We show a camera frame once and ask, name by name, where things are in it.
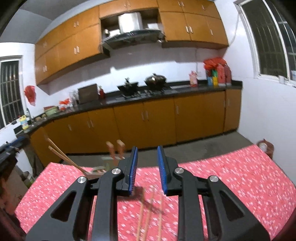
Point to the black wok with lid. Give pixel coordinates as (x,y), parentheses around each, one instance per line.
(155,82)

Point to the upper wooden cabinets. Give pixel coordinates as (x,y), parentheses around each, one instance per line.
(92,34)

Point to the red floral tablecloth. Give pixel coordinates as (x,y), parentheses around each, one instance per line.
(249,173)

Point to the beige perforated utensil holder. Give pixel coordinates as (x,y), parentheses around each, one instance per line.
(108,164)

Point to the left window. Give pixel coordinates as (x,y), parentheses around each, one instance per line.
(11,101)

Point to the steel range hood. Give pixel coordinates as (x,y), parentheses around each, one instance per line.
(133,28)

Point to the wooden cabinets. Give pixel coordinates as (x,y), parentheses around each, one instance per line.
(145,123)
(92,34)

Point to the yellow detergent bottle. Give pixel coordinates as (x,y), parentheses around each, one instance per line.
(24,122)

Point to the red oil jug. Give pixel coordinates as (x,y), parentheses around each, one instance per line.
(224,75)

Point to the red sauce bottle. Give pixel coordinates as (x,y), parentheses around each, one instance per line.
(101,93)

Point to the dark cutting board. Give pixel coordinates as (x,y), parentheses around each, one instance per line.
(88,94)

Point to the hanging red plastic bag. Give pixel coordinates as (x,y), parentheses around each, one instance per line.
(30,94)

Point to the pink bottle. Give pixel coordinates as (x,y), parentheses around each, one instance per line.
(193,79)

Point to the right window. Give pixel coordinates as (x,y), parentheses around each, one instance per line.
(272,40)

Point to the lower wooden cabinets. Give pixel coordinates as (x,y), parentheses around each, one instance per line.
(145,123)

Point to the red plastic bag on counter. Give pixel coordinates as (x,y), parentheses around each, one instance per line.
(212,63)

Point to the orange plastic bag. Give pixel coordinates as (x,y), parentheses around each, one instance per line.
(64,104)

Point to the window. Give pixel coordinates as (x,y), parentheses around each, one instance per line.
(11,101)
(272,40)

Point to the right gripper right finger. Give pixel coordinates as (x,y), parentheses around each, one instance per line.
(227,218)

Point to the black wok with utensils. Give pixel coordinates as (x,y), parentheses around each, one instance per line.
(128,88)

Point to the green basin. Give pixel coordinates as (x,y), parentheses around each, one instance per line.
(50,110)

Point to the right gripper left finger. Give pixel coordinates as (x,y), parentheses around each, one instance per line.
(88,207)

